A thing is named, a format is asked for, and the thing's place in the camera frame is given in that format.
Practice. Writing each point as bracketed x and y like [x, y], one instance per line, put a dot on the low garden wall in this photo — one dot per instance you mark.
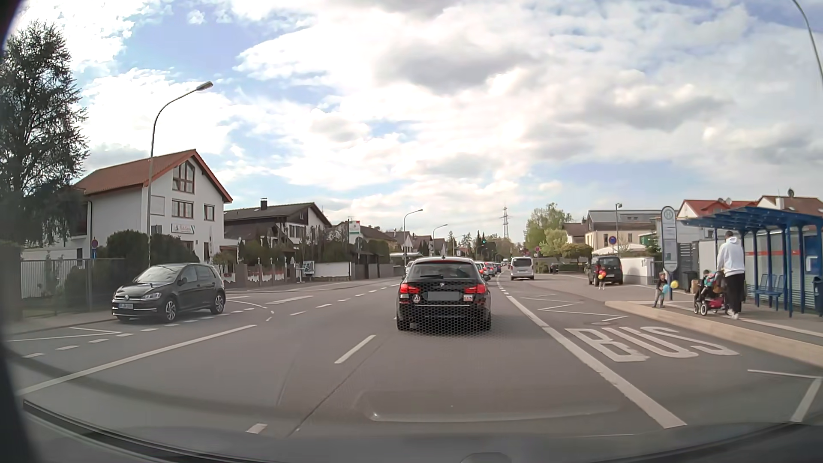
[263, 274]

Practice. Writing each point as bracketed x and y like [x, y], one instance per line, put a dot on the round road sign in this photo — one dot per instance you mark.
[94, 247]
[612, 242]

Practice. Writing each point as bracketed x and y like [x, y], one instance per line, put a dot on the dark parked car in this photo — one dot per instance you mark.
[605, 269]

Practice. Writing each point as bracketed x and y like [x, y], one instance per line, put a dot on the red-roofed houses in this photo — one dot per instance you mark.
[752, 209]

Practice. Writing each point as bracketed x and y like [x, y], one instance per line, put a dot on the beige building with grey roof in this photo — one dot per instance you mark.
[617, 228]

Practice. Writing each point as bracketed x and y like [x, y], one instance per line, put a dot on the green trees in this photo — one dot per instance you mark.
[546, 231]

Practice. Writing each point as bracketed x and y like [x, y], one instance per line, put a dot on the white wall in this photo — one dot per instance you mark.
[636, 269]

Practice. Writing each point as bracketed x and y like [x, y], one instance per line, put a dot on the queue of cars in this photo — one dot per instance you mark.
[487, 267]

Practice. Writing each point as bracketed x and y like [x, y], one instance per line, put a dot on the dark grey hatchback car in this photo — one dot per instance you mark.
[168, 292]

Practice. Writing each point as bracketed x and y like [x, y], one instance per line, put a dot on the pylon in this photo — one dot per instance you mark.
[505, 224]

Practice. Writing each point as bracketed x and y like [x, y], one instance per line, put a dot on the metal fence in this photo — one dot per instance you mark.
[64, 283]

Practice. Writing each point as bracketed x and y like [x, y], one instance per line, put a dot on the dark-roofed house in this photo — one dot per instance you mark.
[276, 222]

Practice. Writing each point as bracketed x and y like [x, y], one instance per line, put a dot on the white house with red roof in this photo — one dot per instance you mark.
[138, 206]

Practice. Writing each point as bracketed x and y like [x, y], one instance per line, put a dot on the blue bus shelter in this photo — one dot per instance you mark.
[771, 257]

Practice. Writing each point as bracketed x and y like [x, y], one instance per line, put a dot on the row of houses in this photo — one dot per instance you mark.
[392, 239]

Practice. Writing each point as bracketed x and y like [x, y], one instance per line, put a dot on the road markings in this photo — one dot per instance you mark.
[595, 366]

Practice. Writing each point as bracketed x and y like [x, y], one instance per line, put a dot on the large dark tree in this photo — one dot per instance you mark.
[32, 141]

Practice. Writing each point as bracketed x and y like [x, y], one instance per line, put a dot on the black estate car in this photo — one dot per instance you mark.
[443, 292]

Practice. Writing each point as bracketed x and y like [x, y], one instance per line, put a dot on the grey asphalt road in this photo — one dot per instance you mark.
[411, 373]

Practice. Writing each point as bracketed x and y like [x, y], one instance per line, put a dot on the silver van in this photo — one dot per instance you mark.
[521, 268]

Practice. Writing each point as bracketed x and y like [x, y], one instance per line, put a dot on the person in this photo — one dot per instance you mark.
[731, 270]
[661, 289]
[602, 278]

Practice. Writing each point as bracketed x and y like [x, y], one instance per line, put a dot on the bus stop sign post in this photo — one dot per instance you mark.
[668, 241]

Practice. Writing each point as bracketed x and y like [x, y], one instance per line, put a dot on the dark green hedge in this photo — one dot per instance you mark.
[145, 251]

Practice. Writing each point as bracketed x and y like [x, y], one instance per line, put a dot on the car's own bonnet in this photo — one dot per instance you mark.
[411, 450]

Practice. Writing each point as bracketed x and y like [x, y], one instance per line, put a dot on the tall curved lamp post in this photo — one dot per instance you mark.
[151, 193]

